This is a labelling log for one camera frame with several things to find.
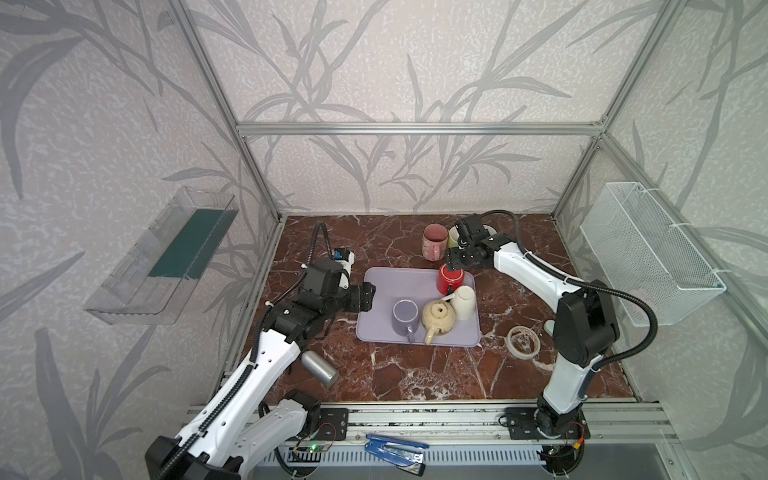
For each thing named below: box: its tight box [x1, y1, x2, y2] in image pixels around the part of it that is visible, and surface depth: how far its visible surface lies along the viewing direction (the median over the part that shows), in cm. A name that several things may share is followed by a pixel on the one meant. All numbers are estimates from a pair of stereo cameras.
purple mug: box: [391, 299, 420, 343], surface depth 86 cm
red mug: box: [436, 263, 465, 296], surface depth 95 cm
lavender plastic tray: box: [356, 267, 481, 347], surface depth 90 cm
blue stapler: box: [364, 434, 430, 477], surface depth 70 cm
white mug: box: [441, 285, 476, 321], surface depth 90 cm
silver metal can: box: [301, 350, 340, 388], surface depth 82 cm
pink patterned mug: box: [422, 223, 449, 262], surface depth 101 cm
